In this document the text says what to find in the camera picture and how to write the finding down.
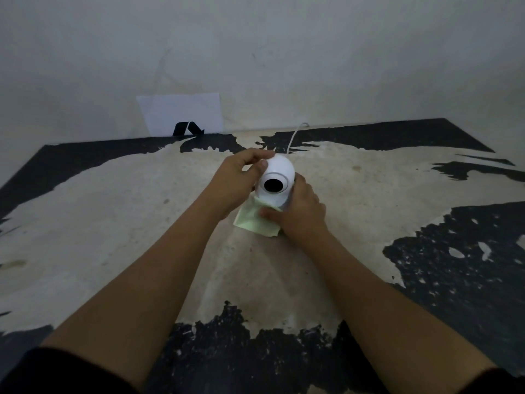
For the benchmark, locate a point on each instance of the person's left hand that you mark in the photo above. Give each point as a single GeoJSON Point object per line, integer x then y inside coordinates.
{"type": "Point", "coordinates": [229, 182]}

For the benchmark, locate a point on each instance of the person's right hand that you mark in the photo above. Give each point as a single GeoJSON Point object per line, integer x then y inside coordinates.
{"type": "Point", "coordinates": [303, 215]}

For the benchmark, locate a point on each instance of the person's left thumb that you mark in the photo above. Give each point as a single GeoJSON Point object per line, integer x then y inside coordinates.
{"type": "Point", "coordinates": [262, 165]}

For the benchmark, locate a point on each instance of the person's right thumb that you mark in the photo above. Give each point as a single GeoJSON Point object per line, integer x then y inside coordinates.
{"type": "Point", "coordinates": [270, 214]}

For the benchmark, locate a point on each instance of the white dome security camera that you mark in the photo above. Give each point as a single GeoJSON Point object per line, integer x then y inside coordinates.
{"type": "Point", "coordinates": [279, 166]}

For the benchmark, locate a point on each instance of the pale green cleaning cloth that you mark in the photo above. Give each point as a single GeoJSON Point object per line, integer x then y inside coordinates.
{"type": "Point", "coordinates": [250, 223]}

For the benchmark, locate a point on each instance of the person's right forearm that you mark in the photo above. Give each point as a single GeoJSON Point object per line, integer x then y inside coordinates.
{"type": "Point", "coordinates": [381, 320]}

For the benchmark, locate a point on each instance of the person's left forearm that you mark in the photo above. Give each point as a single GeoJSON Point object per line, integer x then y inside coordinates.
{"type": "Point", "coordinates": [147, 283]}

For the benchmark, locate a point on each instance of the black tape piece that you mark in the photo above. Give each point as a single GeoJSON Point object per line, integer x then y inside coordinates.
{"type": "Point", "coordinates": [180, 129]}

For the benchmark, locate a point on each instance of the white paper sheet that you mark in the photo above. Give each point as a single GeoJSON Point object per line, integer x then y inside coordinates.
{"type": "Point", "coordinates": [180, 108]}

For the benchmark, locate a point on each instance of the person's black left sleeve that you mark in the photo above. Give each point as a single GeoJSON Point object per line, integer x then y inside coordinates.
{"type": "Point", "coordinates": [61, 373]}

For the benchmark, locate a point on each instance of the person's black sleeve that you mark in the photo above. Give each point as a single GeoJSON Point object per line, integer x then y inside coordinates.
{"type": "Point", "coordinates": [498, 383]}
{"type": "Point", "coordinates": [61, 373]}

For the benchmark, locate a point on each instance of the person's black right sleeve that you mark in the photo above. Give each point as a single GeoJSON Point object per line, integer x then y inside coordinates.
{"type": "Point", "coordinates": [498, 383]}

